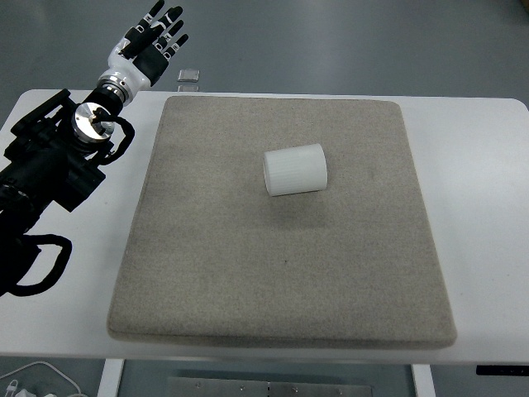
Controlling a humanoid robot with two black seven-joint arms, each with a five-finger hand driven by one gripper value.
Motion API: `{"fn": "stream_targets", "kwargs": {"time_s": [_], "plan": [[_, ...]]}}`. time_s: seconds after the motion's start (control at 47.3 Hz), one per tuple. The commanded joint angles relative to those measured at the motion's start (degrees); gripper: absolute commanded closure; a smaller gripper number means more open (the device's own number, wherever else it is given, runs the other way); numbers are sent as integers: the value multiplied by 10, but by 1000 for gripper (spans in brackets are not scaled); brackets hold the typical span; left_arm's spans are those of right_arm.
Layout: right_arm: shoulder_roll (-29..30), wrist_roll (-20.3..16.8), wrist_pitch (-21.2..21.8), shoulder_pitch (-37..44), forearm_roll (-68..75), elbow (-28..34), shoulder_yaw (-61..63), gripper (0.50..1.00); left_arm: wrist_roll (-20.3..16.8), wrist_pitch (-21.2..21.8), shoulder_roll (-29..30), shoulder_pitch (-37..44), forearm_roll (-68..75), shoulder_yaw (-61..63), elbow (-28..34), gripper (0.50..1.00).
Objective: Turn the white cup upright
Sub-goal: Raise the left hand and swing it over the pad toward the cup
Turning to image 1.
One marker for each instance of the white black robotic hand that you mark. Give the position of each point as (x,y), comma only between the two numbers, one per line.
(142,55)

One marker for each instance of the white ribbed cup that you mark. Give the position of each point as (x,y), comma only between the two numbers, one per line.
(295,170)

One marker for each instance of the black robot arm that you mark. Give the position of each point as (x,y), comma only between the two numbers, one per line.
(56,156)

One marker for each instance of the small clear floor plate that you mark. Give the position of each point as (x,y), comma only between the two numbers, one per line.
(189,75)

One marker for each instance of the beige felt mat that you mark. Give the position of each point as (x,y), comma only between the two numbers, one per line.
(213,259)

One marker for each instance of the white table leg left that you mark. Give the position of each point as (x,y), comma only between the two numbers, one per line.
(111,377)

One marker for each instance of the white table leg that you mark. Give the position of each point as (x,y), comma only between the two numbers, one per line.
(423,380)
(111,377)

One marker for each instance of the white table leg right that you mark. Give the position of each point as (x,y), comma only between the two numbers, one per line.
(423,380)

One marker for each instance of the black table control panel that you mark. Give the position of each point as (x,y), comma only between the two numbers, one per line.
(502,370)

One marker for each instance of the metal base plate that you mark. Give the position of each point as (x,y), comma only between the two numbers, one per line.
(187,386)

